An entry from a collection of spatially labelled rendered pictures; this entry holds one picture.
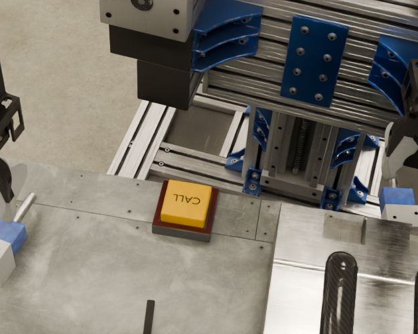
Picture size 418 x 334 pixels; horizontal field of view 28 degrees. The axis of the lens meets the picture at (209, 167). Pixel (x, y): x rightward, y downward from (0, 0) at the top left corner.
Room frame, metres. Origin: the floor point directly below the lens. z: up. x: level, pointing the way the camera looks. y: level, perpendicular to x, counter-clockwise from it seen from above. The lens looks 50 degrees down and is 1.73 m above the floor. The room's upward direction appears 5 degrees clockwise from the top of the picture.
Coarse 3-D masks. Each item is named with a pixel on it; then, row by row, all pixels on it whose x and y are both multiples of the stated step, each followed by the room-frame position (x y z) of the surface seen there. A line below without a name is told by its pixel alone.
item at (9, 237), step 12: (24, 204) 0.65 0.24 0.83; (0, 228) 0.61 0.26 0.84; (12, 228) 0.61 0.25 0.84; (24, 228) 0.61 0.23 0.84; (0, 240) 0.58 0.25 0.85; (12, 240) 0.59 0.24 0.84; (24, 240) 0.61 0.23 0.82; (0, 252) 0.56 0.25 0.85; (12, 252) 0.58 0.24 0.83; (0, 264) 0.55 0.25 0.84; (12, 264) 0.57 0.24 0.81; (0, 276) 0.55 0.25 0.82
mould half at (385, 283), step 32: (288, 224) 0.62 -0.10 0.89; (320, 224) 0.62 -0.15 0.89; (384, 224) 0.63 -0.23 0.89; (288, 256) 0.57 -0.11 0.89; (320, 256) 0.57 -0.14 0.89; (384, 256) 0.58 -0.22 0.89; (416, 256) 0.58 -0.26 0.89; (288, 288) 0.53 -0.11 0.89; (320, 288) 0.53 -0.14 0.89; (384, 288) 0.54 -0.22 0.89; (288, 320) 0.48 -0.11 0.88; (384, 320) 0.49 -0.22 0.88
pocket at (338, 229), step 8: (328, 224) 0.64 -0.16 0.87; (336, 224) 0.64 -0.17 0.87; (344, 224) 0.64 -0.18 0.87; (352, 224) 0.64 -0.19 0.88; (360, 224) 0.64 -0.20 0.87; (328, 232) 0.63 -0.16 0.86; (336, 232) 0.63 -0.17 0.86; (344, 232) 0.63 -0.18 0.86; (352, 232) 0.63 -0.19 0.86; (360, 232) 0.63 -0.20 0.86; (336, 240) 0.62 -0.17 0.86; (344, 240) 0.62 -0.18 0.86; (352, 240) 0.62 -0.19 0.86; (360, 240) 0.62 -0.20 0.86
